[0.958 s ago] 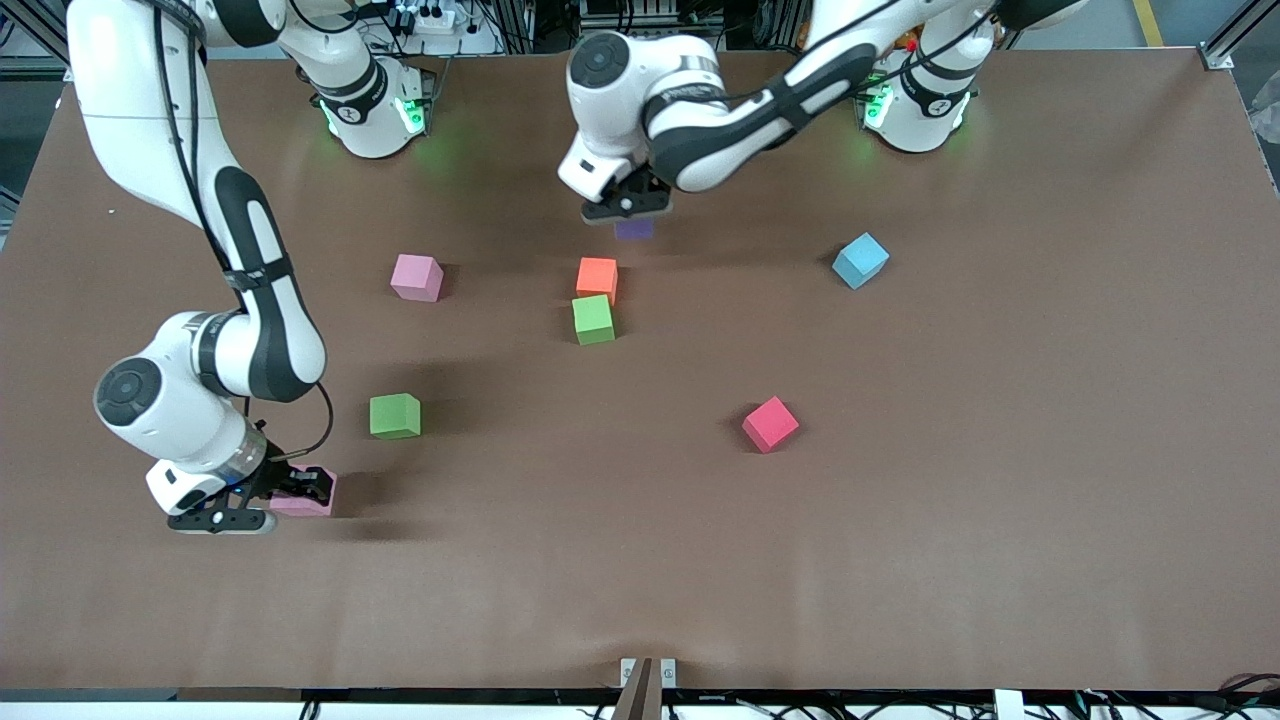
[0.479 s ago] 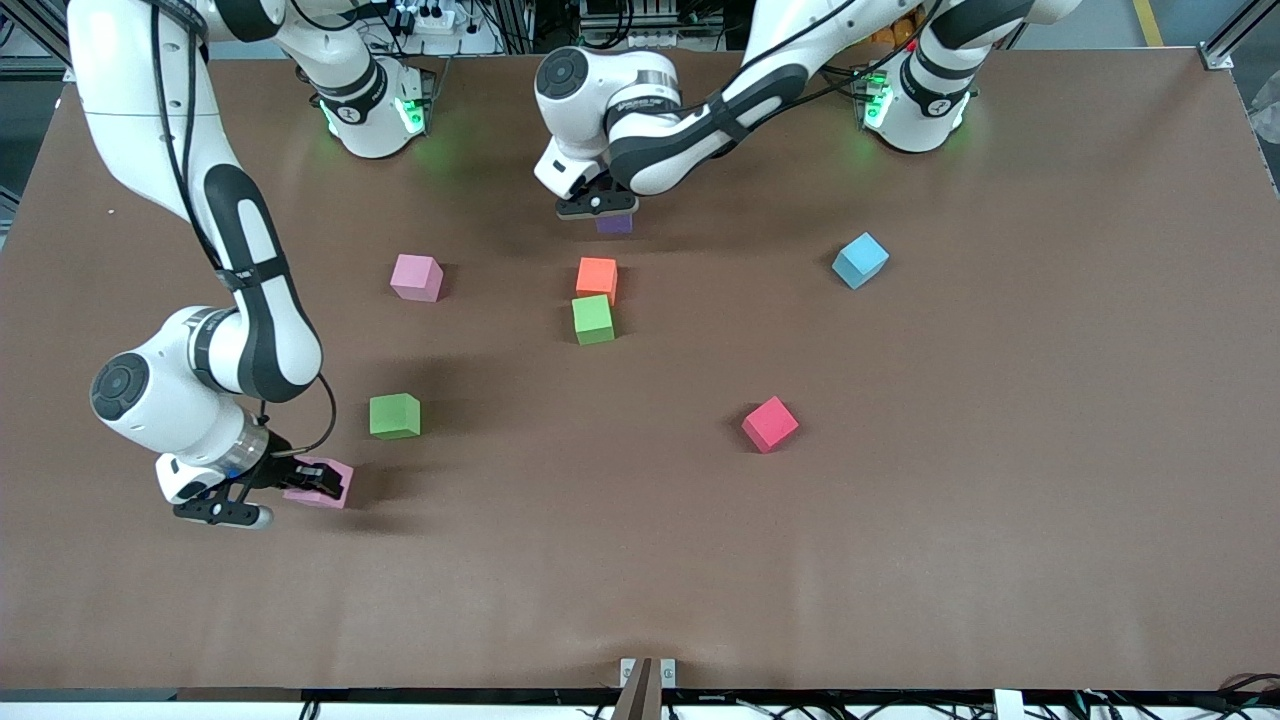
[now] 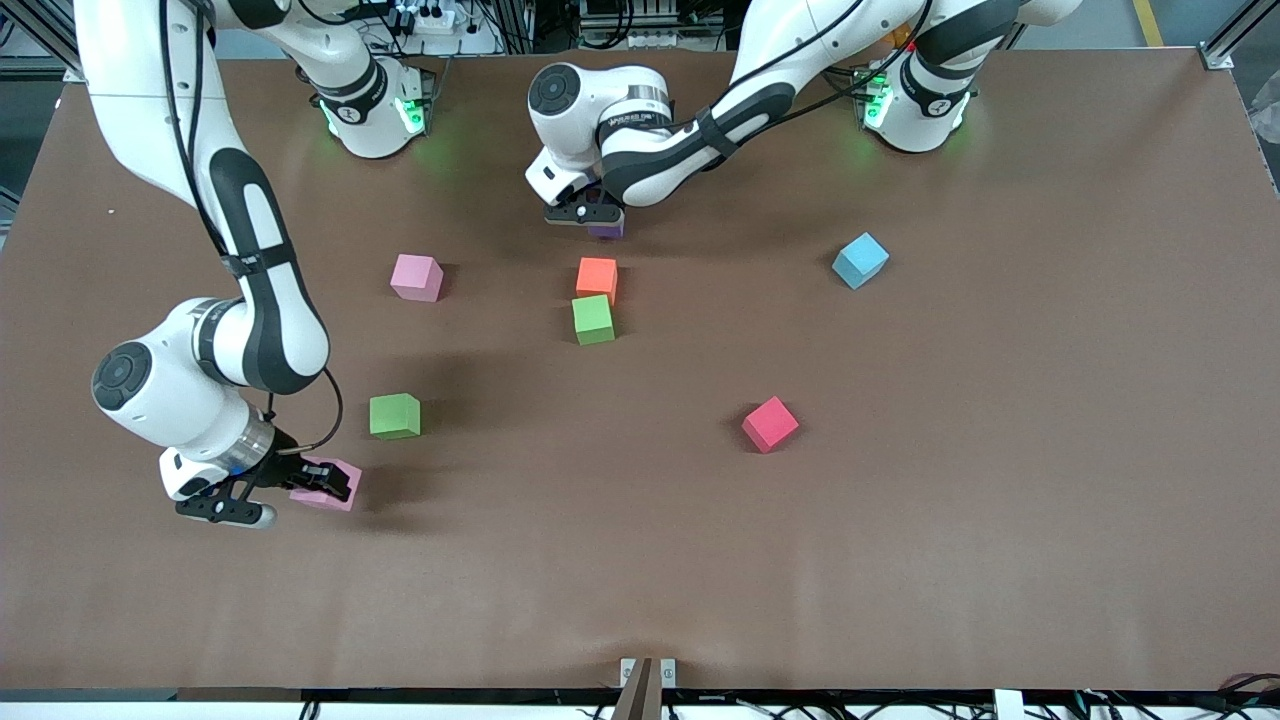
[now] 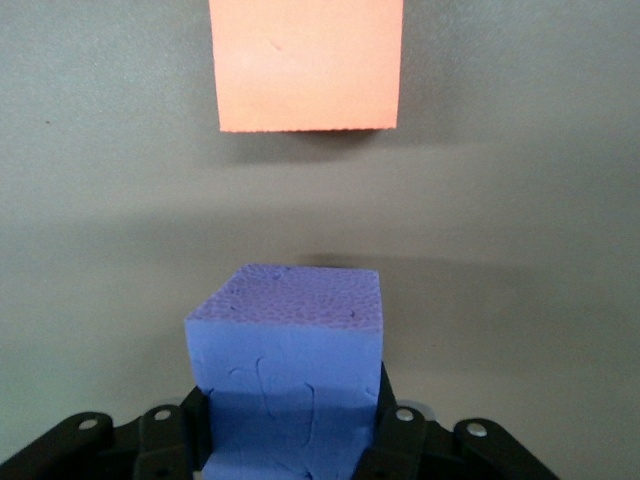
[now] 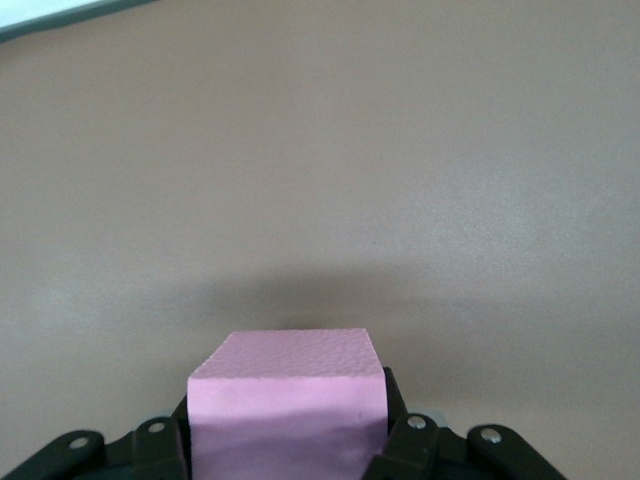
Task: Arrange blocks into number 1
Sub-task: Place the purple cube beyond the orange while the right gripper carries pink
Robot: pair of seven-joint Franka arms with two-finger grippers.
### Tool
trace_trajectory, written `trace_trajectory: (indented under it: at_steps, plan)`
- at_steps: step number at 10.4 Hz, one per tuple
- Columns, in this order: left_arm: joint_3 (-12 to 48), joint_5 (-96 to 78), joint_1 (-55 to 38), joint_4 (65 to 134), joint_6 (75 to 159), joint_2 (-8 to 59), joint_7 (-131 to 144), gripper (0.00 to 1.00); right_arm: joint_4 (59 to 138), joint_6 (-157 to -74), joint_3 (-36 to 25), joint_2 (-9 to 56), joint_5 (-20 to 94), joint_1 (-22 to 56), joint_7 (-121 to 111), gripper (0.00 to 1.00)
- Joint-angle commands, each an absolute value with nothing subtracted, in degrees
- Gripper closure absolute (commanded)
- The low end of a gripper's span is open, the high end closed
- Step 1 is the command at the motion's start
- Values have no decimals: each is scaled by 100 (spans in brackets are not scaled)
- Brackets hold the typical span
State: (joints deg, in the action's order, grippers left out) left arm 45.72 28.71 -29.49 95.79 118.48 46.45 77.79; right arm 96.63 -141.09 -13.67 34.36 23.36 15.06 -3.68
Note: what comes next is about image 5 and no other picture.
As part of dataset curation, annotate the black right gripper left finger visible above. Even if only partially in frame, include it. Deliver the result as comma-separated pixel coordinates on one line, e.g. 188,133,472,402
0,397,194,480

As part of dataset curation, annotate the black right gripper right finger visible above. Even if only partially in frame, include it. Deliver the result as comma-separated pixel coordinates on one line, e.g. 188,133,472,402
367,367,569,480

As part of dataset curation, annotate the pink foam cube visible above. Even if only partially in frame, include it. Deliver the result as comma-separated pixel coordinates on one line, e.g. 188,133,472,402
187,328,390,480

